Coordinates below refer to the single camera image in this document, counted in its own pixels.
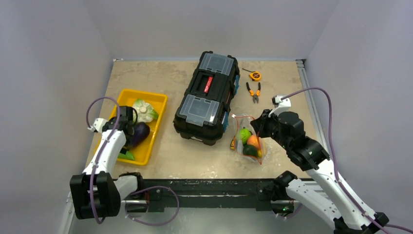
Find pink peach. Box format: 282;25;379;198
246;135;260;149

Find purple eggplant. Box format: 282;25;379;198
129;122;150;148

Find small green cabbage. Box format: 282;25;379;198
235;128;252;144

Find clear zip top bag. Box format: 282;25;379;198
230;114;266;165

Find dark green avocado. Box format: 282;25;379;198
242;144;259;157

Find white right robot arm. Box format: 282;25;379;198
250;110;389;234

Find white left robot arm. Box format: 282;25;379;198
70;106;145;223

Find white cauliflower with leaves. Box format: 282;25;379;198
132;99;159;123

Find yellow plastic tray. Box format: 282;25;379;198
92;89;168;165

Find yellow tape measure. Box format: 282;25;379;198
242;68;262;82

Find black plastic toolbox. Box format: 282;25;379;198
173;51;240;146

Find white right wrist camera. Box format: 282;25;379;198
268;95;292;117

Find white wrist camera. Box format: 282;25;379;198
268;95;292;117
88;118;108;133

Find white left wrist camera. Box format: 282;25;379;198
88;118;108;133

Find orange handled pliers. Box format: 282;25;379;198
246;82;261;103

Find screwdriver with yellow handle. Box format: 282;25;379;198
230;137;236;151

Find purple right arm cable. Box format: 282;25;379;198
281;87;413;234

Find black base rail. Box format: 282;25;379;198
113;178;300;214

